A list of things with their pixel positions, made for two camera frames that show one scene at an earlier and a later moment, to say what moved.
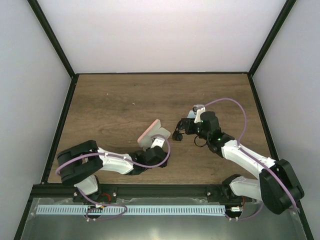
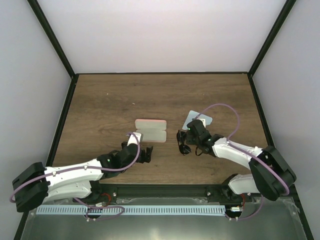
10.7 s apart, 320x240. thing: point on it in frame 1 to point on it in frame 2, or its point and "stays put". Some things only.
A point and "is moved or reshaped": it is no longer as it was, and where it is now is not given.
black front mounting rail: x=223 y=192 stays put
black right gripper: x=188 y=128 to x=189 y=139
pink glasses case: x=145 y=139 is moved or reshaped
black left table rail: x=49 y=163 stays put
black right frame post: x=286 y=10 stays put
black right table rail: x=255 y=94 stays put
